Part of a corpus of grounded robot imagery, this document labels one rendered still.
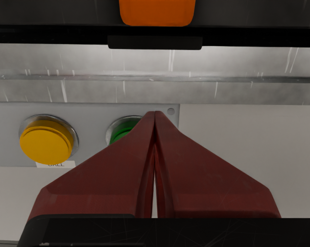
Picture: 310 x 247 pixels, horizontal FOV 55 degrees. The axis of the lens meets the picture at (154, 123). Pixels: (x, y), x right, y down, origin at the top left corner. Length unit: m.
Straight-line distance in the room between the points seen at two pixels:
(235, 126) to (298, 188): 0.16
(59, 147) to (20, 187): 0.24
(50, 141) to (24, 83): 0.05
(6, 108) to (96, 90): 0.07
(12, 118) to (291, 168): 0.35
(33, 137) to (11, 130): 0.02
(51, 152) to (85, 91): 0.06
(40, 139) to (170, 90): 0.11
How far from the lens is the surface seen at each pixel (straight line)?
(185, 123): 0.36
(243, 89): 0.23
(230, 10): 0.19
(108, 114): 0.23
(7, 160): 0.29
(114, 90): 0.22
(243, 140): 0.39
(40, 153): 0.25
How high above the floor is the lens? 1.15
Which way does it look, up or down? 54 degrees down
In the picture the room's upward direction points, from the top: 180 degrees counter-clockwise
